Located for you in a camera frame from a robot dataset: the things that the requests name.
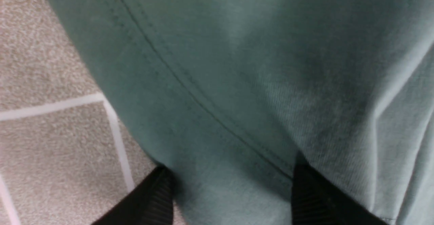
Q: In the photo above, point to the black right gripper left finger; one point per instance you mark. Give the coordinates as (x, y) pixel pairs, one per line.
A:
(150, 203)

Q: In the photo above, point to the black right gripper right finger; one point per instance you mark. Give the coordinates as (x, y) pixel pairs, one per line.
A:
(316, 201)

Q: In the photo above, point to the green long-sleeve shirt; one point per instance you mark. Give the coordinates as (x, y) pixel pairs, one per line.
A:
(226, 93)

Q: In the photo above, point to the grey checked tablecloth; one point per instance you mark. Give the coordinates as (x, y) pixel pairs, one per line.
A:
(66, 158)

